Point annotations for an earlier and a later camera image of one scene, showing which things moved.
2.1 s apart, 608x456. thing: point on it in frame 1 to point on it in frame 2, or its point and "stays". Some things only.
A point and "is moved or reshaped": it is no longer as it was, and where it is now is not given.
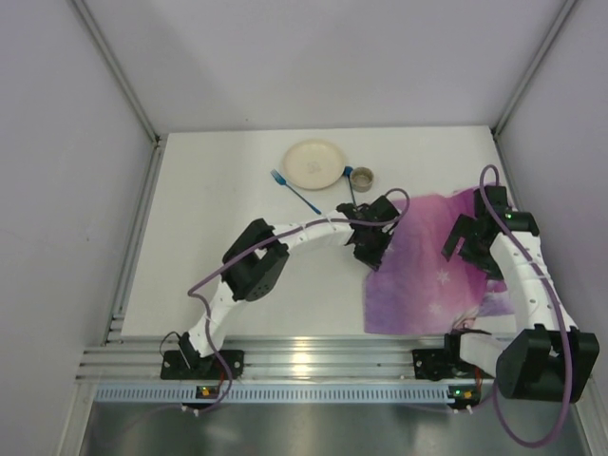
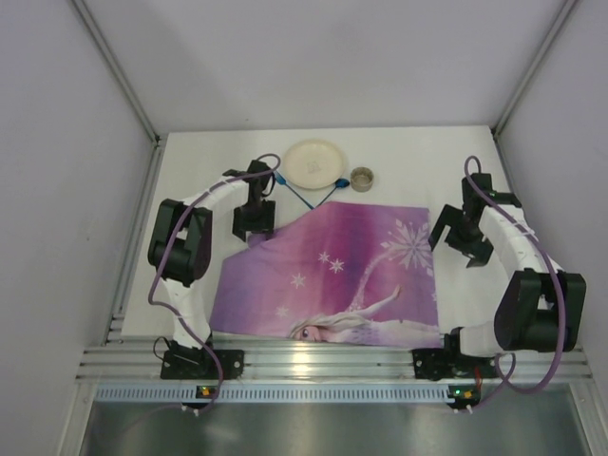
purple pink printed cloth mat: (415, 290) is moved or reshaped
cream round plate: (313, 163) stays
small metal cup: (361, 179) stays
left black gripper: (366, 248) to (254, 217)
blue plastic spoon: (348, 171) to (339, 183)
